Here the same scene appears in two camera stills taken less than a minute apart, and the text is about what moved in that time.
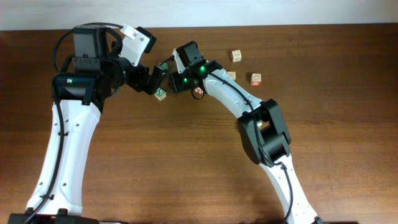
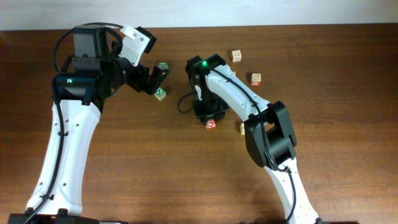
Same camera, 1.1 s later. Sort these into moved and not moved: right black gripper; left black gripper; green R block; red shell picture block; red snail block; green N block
Moved: right black gripper; red shell picture block
Not moved: red snail block; green N block; green R block; left black gripper
